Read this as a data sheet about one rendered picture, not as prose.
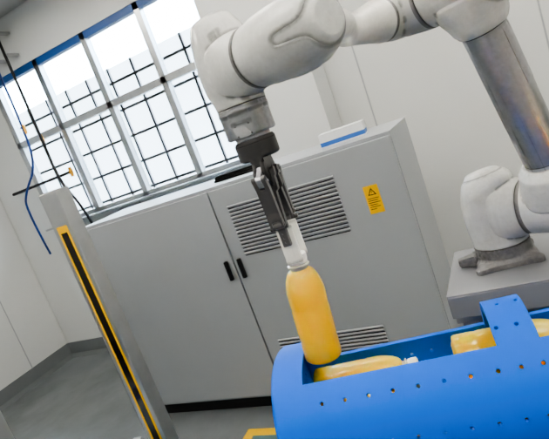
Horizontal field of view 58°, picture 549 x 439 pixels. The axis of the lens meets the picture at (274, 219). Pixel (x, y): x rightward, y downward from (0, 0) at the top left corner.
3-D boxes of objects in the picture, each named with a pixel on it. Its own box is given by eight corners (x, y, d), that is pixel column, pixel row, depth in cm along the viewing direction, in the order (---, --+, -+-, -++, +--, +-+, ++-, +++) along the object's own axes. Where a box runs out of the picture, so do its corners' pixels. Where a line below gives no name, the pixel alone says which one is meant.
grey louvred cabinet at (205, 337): (194, 374, 402) (125, 208, 376) (473, 343, 306) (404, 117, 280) (156, 419, 355) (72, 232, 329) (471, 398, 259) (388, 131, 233)
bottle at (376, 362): (319, 403, 101) (410, 386, 96) (312, 368, 103) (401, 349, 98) (328, 402, 107) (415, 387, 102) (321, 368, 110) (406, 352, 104)
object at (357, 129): (325, 146, 276) (321, 133, 275) (367, 132, 268) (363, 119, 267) (322, 149, 265) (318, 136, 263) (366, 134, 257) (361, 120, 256)
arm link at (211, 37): (201, 119, 88) (246, 99, 78) (167, 32, 85) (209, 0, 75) (246, 105, 94) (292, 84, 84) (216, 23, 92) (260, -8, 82)
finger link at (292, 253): (291, 224, 89) (290, 225, 88) (303, 260, 90) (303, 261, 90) (275, 228, 90) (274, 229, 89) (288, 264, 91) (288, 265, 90)
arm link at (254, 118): (210, 116, 84) (222, 150, 85) (259, 97, 82) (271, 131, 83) (227, 112, 93) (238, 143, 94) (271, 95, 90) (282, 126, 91)
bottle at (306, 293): (347, 354, 94) (321, 261, 90) (312, 368, 92) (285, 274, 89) (333, 341, 100) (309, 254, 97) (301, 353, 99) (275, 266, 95)
